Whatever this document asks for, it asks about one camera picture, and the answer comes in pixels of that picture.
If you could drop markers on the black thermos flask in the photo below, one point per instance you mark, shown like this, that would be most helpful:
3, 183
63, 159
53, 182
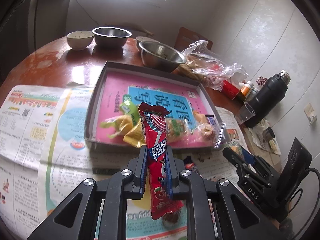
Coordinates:
268, 97

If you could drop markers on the wall power socket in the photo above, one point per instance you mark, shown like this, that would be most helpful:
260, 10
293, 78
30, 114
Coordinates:
310, 113

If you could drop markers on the green yellow snack packet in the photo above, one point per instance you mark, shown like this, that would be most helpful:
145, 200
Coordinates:
122, 124

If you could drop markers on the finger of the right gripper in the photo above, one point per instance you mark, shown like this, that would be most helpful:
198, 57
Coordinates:
261, 166
241, 166

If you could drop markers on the clear pastry snack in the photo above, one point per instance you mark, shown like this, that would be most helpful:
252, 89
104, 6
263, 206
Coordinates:
177, 129

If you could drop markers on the steel bowl far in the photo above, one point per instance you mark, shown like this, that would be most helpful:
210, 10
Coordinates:
111, 37

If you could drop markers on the red tissue pack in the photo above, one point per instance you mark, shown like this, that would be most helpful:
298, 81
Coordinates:
229, 90

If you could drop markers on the clear plastic cup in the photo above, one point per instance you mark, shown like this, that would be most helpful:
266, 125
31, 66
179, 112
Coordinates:
245, 113

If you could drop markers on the yellow snack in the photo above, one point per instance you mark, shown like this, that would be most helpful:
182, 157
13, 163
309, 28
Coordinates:
135, 137

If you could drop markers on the dark wrapped candy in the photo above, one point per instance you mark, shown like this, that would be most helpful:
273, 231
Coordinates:
169, 220

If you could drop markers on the steel bowl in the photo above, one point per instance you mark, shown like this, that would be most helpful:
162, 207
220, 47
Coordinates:
160, 56
111, 37

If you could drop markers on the red candy packet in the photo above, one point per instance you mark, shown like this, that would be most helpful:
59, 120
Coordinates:
154, 129

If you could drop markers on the clear plastic bag with bread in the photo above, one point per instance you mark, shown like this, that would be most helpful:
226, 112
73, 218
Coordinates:
203, 66

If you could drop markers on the English newspaper sheet left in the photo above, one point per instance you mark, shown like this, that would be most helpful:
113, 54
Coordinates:
43, 152

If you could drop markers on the clear cookie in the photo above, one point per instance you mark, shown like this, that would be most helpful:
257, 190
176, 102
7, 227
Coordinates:
212, 135

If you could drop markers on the small steel cup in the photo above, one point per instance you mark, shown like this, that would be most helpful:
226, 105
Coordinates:
268, 134

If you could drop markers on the Snickers chocolate bar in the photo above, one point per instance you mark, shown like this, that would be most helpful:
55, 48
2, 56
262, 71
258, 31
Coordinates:
211, 119

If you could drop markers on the wooden chair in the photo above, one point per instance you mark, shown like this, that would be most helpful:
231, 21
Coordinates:
186, 37

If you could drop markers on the steel bowl near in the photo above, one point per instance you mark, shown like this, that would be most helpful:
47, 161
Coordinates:
160, 56

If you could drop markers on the grey cardboard box tray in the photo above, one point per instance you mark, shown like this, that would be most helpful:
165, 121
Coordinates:
152, 107

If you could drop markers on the dark refrigerator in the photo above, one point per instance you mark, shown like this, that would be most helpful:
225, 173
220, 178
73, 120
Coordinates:
30, 25

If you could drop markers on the orange medicine bottle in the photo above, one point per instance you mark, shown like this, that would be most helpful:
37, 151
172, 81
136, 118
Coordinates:
246, 90

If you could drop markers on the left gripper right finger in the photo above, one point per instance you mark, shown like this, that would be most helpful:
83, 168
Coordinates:
173, 167

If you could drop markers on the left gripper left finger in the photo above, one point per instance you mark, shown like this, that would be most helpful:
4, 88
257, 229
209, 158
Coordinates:
139, 168

